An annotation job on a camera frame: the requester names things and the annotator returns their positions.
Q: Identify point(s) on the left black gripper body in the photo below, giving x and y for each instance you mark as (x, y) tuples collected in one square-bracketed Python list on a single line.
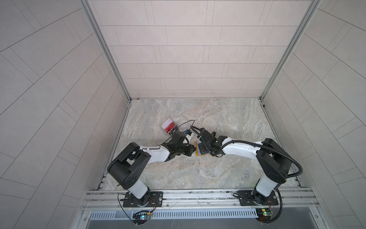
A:
[(181, 150)]

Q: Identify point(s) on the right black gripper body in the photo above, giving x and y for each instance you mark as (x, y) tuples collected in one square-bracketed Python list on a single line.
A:
[(208, 148)]

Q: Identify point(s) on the yellow leather card holder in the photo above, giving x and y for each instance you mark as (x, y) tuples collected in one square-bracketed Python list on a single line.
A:
[(196, 145)]

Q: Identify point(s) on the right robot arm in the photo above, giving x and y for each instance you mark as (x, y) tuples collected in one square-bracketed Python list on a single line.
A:
[(276, 164)]

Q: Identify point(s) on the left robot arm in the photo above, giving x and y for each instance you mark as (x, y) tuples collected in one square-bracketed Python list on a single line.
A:
[(128, 166)]

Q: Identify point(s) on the clear plastic card box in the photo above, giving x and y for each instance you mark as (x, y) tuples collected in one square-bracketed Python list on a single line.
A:
[(175, 129)]

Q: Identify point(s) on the red white card in box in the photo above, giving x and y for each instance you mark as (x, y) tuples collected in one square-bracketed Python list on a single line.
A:
[(168, 126)]

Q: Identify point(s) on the left green circuit board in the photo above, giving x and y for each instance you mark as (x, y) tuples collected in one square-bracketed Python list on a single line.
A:
[(141, 217)]

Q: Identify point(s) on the green circuit board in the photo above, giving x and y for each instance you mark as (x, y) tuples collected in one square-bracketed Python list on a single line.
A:
[(141, 217), (264, 215)]

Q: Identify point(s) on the right green circuit board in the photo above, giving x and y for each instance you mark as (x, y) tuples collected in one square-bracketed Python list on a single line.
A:
[(264, 215)]

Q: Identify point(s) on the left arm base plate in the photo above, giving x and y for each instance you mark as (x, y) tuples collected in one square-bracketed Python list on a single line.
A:
[(149, 200)]

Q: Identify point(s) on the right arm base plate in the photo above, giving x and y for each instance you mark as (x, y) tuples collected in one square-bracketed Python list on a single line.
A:
[(254, 198)]

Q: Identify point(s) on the aluminium mounting rail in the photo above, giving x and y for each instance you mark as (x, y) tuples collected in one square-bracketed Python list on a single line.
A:
[(200, 199)]

